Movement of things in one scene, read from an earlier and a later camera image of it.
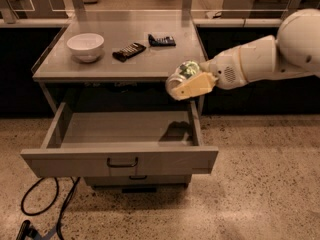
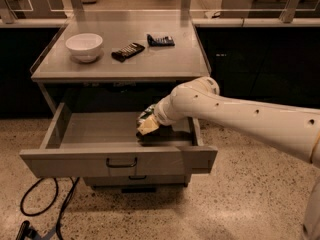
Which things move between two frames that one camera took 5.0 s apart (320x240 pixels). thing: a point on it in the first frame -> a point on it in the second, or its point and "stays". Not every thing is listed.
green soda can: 184,72 -> 147,112
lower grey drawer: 147,182 stays
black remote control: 128,51 stays
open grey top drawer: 115,139 stays
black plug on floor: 28,231 stays
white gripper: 224,71 -> 161,116
